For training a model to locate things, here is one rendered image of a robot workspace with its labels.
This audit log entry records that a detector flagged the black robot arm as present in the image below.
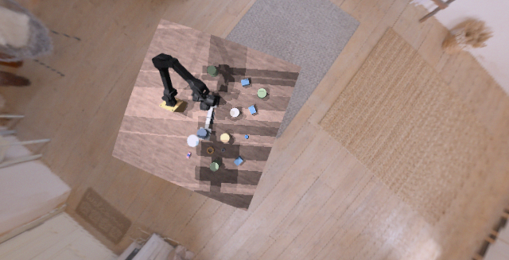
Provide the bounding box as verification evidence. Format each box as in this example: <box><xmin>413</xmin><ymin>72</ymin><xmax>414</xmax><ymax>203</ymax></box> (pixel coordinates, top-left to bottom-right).
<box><xmin>152</xmin><ymin>53</ymin><xmax>217</xmax><ymax>111</ymax></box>

